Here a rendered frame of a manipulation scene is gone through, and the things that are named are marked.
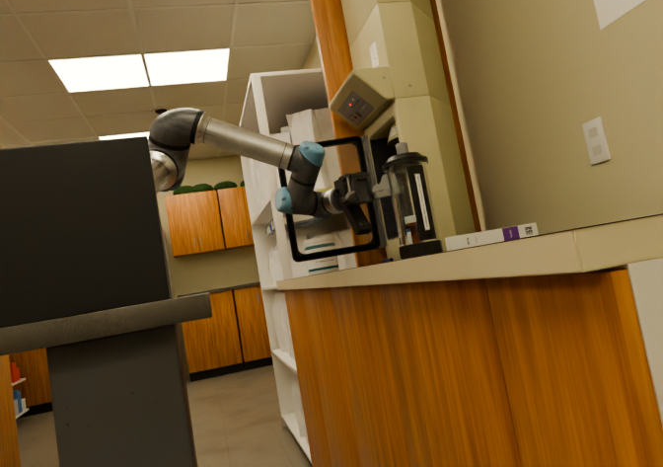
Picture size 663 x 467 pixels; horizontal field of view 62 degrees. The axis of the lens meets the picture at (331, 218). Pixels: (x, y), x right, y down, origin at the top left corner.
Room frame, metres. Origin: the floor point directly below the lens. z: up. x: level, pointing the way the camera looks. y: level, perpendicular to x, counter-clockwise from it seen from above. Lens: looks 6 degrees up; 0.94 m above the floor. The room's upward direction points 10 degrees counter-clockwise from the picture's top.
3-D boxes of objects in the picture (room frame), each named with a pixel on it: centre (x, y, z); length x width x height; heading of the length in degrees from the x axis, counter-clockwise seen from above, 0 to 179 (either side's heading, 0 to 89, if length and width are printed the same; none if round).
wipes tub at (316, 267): (2.32, 0.07, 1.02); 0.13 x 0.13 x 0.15
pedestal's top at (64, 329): (1.00, 0.41, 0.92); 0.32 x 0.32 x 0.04; 16
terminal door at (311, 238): (1.86, 0.00, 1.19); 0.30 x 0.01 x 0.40; 95
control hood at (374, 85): (1.71, -0.15, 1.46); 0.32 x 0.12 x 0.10; 14
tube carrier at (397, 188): (1.28, -0.19, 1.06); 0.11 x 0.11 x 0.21
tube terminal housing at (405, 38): (1.76, -0.33, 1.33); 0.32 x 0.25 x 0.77; 14
